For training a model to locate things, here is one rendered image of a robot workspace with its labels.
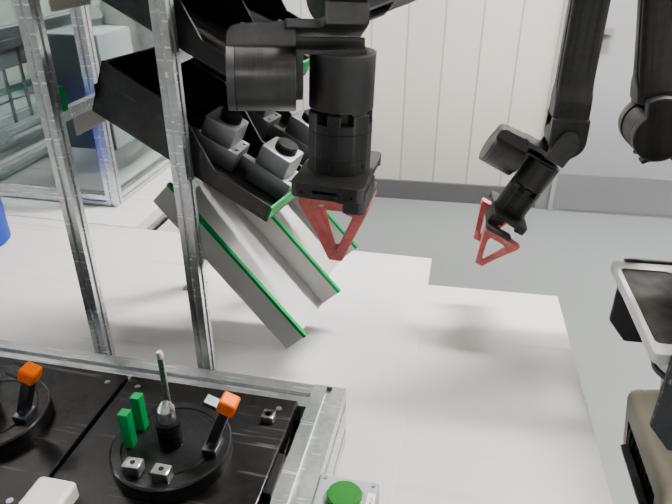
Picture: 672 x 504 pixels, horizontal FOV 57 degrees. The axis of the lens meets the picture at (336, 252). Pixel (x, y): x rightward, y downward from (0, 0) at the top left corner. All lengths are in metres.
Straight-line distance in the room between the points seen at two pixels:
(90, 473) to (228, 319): 0.49
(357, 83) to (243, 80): 0.09
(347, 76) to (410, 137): 3.23
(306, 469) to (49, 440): 0.32
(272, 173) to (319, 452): 0.36
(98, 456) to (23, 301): 0.62
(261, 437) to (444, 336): 0.47
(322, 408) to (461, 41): 2.96
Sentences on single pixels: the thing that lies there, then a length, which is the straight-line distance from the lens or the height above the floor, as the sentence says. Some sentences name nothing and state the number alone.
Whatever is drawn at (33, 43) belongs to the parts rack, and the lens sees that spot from 0.85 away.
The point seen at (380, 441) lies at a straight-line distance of 0.94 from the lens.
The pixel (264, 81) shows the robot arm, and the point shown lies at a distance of 0.52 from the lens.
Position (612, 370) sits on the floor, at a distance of 2.64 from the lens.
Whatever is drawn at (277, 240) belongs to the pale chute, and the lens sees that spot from 0.96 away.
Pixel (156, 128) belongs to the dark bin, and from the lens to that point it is 0.83.
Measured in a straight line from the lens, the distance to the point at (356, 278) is 1.30.
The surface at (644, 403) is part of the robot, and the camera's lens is 1.20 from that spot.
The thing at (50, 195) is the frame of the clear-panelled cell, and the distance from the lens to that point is 1.84.
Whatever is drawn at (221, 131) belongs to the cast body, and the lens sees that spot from 0.83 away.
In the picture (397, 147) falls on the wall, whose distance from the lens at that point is 3.77.
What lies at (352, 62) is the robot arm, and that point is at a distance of 0.52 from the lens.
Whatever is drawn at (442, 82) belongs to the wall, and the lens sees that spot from 3.65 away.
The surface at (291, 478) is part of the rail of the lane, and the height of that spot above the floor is 0.96.
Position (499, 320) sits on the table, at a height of 0.86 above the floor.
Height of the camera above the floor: 1.53
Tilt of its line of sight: 28 degrees down
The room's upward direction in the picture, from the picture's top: straight up
